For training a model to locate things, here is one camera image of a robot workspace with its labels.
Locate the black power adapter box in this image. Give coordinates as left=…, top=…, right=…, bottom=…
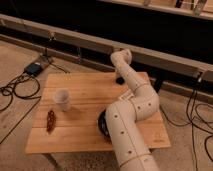
left=24, top=63, right=43, bottom=76

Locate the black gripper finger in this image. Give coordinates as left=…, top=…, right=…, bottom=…
left=116, top=77, right=125, bottom=85

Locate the wooden table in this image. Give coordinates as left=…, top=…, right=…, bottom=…
left=25, top=72, right=172, bottom=155

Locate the dark ceramic bowl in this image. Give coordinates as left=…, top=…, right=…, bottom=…
left=97, top=110, right=110, bottom=140

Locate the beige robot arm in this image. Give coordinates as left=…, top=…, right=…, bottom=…
left=106, top=49, right=160, bottom=171

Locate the black floor cables right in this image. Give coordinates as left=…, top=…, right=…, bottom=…
left=159, top=74, right=213, bottom=171

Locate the dried red chili pepper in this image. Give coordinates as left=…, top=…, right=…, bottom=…
left=46, top=110, right=56, bottom=133

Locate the translucent white cup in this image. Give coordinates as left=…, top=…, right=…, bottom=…
left=53, top=89, right=71, bottom=112

